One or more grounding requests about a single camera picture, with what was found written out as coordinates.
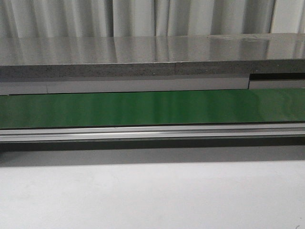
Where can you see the green conveyor belt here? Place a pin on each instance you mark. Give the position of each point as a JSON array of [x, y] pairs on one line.
[[152, 108]]

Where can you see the grey stone counter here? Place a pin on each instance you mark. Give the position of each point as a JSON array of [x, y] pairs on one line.
[[142, 64]]

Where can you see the white pleated curtain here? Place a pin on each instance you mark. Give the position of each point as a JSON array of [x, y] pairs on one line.
[[119, 18]]

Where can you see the aluminium conveyor side rail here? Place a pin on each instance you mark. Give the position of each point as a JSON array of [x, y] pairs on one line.
[[151, 132]]

